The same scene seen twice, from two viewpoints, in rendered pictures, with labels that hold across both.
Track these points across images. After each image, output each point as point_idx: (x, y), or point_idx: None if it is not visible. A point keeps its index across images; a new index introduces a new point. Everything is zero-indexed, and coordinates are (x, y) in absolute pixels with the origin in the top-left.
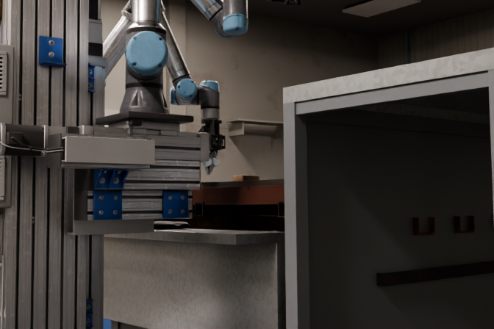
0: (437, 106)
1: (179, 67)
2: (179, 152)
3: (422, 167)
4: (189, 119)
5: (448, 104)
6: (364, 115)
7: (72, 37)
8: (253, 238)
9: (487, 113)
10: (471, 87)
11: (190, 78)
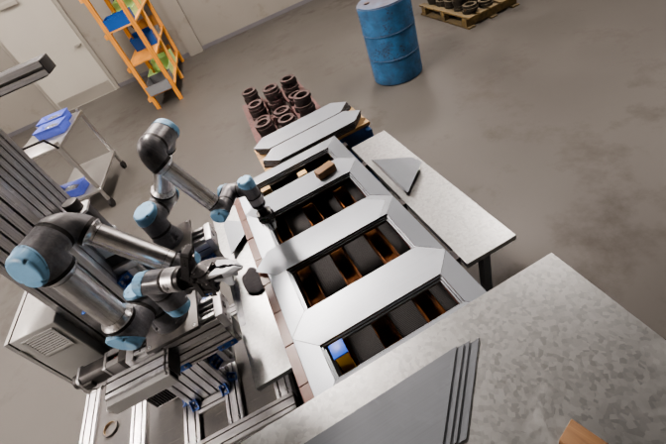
0: (367, 378)
1: (204, 204)
2: (205, 333)
3: None
4: (195, 329)
5: (372, 389)
6: None
7: None
8: (272, 381)
9: (443, 326)
10: None
11: (218, 206)
